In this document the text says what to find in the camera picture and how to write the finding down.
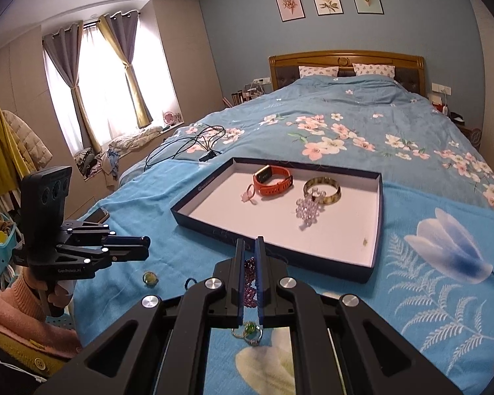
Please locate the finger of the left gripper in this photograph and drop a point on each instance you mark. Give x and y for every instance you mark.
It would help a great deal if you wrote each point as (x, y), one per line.
(123, 240)
(101, 257)

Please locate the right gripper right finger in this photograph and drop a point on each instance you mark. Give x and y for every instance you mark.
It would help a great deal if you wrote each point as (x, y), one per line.
(340, 346)

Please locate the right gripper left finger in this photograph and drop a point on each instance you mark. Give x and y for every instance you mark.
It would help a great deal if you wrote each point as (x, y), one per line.
(158, 346)

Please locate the green jade bead charm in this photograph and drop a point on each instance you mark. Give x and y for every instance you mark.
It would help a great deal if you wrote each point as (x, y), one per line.
(150, 279)

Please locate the orange smart watch band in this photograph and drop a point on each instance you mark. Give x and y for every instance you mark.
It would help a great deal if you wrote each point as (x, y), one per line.
(272, 180)

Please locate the tortoiseshell bangle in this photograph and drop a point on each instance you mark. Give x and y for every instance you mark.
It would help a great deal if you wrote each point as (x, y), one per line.
(323, 190)

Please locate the pink sweater forearm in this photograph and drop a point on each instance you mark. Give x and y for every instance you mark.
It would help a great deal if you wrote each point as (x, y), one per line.
(22, 319)

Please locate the person left hand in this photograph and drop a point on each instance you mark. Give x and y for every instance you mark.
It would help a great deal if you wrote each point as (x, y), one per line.
(53, 297)

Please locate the smartphone on blanket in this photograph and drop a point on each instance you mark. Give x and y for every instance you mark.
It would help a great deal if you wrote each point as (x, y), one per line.
(99, 216)

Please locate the beige puffer jacket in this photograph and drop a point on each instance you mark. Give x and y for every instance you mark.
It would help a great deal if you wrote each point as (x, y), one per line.
(29, 144)

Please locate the yellow hanging coat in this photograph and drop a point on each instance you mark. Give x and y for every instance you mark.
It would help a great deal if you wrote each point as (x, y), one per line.
(14, 165)

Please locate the clothes on window sill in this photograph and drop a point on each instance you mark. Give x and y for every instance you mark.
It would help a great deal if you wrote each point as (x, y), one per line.
(136, 140)

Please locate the navy shallow cardboard tray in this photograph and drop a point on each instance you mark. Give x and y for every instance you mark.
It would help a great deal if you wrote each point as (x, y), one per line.
(343, 242)

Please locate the pink desk fan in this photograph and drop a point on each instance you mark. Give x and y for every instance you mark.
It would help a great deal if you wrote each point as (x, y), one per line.
(170, 118)

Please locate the left grey yellow curtain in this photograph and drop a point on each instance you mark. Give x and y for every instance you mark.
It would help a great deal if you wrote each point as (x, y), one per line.
(63, 49)

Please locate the grey yellow curtain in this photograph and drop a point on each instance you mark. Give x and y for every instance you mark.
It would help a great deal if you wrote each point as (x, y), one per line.
(63, 49)
(119, 30)

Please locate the right grey yellow curtain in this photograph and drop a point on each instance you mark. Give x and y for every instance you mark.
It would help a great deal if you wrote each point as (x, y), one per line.
(119, 30)

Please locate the bed with floral duvet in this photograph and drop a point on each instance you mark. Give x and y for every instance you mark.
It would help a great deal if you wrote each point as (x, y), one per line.
(365, 122)

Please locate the left patterned pillow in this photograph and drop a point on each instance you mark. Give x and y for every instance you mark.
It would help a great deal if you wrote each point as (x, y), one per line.
(329, 71)

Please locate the patterned pillow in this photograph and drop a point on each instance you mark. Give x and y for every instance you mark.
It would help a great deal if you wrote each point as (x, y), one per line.
(384, 70)
(329, 71)

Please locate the right patterned pillow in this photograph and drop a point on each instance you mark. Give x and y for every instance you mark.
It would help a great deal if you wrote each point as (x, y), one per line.
(384, 70)

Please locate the wooden headboard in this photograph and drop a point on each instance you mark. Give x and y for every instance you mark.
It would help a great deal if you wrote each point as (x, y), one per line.
(409, 69)

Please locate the pink flower framed picture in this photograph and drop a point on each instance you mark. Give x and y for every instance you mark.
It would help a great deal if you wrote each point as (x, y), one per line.
(290, 10)

